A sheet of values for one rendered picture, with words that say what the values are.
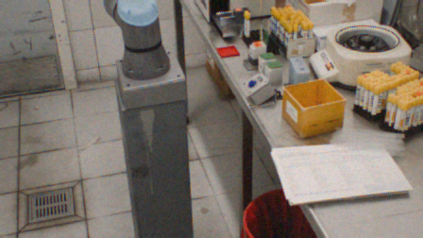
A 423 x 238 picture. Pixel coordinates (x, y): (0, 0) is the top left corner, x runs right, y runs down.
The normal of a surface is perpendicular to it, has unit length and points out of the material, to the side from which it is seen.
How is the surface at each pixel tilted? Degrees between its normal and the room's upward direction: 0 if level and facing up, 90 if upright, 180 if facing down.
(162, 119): 90
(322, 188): 0
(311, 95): 90
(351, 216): 0
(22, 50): 90
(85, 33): 90
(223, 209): 0
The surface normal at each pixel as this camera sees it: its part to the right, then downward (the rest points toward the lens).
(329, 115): 0.33, 0.51
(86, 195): -0.03, -0.84
